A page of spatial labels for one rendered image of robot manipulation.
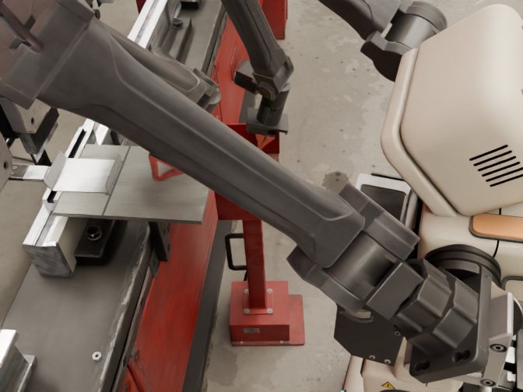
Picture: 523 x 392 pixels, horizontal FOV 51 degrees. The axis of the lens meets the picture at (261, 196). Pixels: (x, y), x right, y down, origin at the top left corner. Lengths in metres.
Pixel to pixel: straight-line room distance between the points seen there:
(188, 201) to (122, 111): 0.59
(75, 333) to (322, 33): 2.66
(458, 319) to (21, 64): 0.44
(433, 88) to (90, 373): 0.68
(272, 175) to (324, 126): 2.22
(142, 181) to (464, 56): 0.61
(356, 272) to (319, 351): 1.38
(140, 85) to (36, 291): 0.74
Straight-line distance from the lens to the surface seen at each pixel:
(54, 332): 1.02
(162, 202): 0.97
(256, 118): 1.32
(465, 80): 0.59
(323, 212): 0.49
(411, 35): 0.87
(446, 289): 0.58
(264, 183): 0.44
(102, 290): 1.04
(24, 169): 1.11
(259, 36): 1.09
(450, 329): 0.58
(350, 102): 2.82
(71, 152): 1.12
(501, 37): 0.64
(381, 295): 0.55
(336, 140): 2.59
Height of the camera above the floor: 1.70
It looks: 47 degrees down
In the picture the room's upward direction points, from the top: 3 degrees counter-clockwise
